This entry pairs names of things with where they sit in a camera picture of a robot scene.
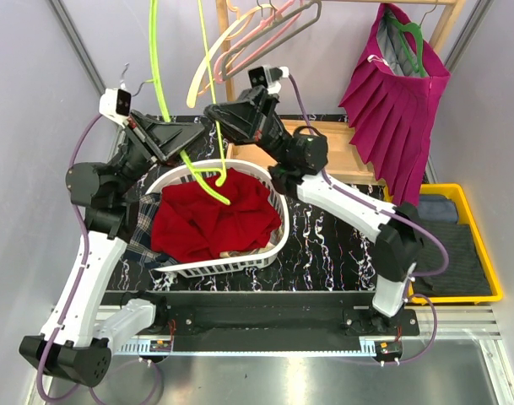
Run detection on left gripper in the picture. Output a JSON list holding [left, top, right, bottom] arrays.
[[110, 110, 210, 198]]

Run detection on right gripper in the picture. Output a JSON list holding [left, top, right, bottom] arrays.
[[204, 87, 291, 166]]

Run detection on white plastic laundry basket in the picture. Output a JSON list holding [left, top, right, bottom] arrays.
[[149, 159, 289, 278]]

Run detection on yellow-green hanger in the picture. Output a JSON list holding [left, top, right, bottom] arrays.
[[144, 0, 230, 206]]

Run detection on cream plastic hanger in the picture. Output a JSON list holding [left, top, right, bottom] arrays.
[[187, 1, 295, 109]]

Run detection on pink plastic hanger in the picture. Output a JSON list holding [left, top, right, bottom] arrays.
[[213, 0, 308, 84]]

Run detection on red dress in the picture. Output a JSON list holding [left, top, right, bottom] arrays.
[[151, 168, 282, 263]]

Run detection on grey wire hanger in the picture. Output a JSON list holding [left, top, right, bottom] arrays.
[[220, 0, 323, 81]]

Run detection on navy plaid skirt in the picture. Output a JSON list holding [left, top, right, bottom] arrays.
[[123, 193, 178, 269]]

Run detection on pastel floral skirt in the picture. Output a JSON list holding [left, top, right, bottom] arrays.
[[219, 229, 284, 258]]

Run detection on magenta dress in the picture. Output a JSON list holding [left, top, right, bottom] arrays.
[[339, 3, 451, 205]]

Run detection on green hanger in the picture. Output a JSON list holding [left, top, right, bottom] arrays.
[[384, 11, 428, 78]]

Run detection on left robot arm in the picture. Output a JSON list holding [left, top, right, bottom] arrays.
[[19, 111, 206, 387]]

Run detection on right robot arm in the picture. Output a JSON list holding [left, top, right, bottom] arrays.
[[204, 85, 422, 335]]

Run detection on wooden clothes rack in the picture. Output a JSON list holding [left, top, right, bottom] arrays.
[[205, 1, 465, 174]]

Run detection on yellow plastic bin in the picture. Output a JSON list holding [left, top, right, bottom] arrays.
[[408, 183, 503, 305]]

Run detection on folded dark clothes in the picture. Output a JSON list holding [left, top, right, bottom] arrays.
[[413, 194, 491, 297]]

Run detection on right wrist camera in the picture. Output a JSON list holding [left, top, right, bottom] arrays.
[[248, 65, 289, 95]]

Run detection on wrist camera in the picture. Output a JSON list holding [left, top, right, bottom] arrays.
[[99, 89, 132, 127], [248, 65, 289, 95]]

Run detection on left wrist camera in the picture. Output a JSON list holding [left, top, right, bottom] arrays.
[[99, 89, 132, 127]]

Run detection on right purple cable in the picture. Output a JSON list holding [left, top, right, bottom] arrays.
[[285, 73, 451, 364]]

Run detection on purple cable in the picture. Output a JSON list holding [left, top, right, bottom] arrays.
[[35, 113, 165, 402], [285, 73, 451, 364]]

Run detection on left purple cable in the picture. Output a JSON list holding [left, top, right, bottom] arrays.
[[35, 113, 165, 402]]

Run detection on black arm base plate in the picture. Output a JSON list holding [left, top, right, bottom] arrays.
[[80, 290, 420, 354]]

